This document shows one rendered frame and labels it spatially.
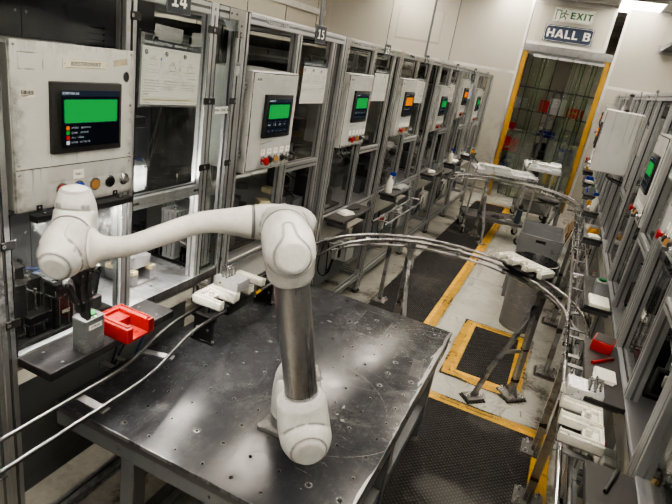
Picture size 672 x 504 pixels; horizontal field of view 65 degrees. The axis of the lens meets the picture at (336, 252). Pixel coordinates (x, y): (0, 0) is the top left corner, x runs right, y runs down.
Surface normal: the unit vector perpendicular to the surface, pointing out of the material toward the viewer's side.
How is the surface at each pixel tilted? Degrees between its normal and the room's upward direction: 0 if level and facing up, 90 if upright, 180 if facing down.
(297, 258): 84
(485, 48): 90
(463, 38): 90
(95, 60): 90
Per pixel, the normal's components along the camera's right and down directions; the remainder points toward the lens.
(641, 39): -0.41, 0.25
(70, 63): 0.90, 0.28
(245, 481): 0.16, -0.93
